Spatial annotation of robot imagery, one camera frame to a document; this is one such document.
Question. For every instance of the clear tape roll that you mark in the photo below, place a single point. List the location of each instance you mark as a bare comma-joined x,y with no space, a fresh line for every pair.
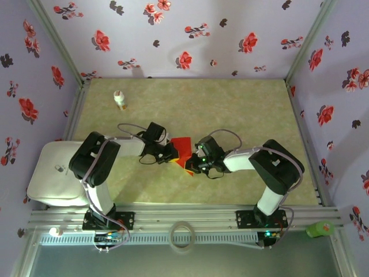
182,251

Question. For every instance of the long aluminium mounting rail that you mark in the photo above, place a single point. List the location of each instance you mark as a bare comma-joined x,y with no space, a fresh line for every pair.
187,215

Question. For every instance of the small circuit board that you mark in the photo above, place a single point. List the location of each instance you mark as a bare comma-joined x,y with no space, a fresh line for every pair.
271,234
109,238

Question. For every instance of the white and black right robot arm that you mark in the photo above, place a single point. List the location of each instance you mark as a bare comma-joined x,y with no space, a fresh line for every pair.
239,160

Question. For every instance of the white pill bottle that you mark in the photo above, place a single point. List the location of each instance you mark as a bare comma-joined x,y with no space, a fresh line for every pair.
119,99

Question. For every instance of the green cylindrical container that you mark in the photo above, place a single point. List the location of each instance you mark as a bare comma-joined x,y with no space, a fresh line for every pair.
318,230

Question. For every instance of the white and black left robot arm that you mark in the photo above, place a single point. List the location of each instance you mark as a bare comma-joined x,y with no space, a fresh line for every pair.
129,145

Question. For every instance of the aluminium table side rail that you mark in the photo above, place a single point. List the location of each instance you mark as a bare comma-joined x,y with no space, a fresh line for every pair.
75,111
297,109

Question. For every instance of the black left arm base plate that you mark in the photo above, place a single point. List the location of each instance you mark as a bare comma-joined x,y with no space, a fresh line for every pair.
127,220

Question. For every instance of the aluminium frame bar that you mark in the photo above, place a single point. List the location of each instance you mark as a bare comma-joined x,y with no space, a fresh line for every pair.
343,254
25,254

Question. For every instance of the aluminium frame post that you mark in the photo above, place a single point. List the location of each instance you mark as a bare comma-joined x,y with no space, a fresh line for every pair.
59,43
308,43

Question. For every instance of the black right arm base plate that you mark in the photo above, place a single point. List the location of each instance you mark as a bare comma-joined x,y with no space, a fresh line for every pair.
245,220

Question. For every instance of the red paper sheet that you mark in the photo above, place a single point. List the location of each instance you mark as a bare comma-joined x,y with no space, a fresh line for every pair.
183,145

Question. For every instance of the white zip pouch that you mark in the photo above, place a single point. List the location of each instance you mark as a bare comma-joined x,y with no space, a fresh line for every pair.
52,173

